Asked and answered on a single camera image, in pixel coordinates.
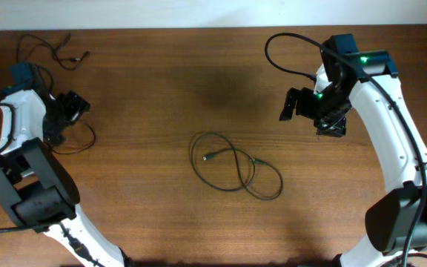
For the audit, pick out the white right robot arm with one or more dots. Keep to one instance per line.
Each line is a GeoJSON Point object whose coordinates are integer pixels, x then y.
{"type": "Point", "coordinates": [368, 82]}

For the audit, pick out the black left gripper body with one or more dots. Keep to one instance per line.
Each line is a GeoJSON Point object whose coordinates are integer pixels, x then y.
{"type": "Point", "coordinates": [64, 107]}

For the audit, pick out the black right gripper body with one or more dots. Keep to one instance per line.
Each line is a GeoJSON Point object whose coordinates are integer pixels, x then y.
{"type": "Point", "coordinates": [325, 108]}

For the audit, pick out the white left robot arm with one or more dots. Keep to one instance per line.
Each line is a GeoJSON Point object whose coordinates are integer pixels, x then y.
{"type": "Point", "coordinates": [36, 191]}

